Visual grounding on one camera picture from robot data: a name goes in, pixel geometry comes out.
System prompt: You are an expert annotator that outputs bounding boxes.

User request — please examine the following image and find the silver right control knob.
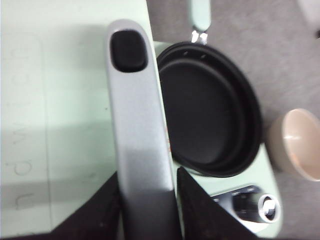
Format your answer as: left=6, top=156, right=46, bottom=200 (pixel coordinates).
left=257, top=194, right=279, bottom=224

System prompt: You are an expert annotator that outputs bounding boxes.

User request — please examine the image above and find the beige ribbed bowl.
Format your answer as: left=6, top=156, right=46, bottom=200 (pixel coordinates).
left=265, top=108, right=320, bottom=182

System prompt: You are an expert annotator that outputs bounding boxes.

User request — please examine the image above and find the mint green sandwich maker lid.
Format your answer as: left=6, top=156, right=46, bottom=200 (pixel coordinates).
left=0, top=0, right=185, bottom=240

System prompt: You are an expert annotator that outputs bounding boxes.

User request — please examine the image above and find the black frying pan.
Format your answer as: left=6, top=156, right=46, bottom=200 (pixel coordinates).
left=157, top=0, right=263, bottom=178

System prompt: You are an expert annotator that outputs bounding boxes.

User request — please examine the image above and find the mint green breakfast maker base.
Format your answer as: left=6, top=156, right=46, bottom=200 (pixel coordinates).
left=152, top=41, right=282, bottom=238

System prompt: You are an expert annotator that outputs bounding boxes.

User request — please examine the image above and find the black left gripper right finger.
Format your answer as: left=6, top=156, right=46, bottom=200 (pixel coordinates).
left=177, top=167, right=258, bottom=240

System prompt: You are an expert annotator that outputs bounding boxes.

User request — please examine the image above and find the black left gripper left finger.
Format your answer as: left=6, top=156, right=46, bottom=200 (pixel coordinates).
left=15, top=173, right=121, bottom=240

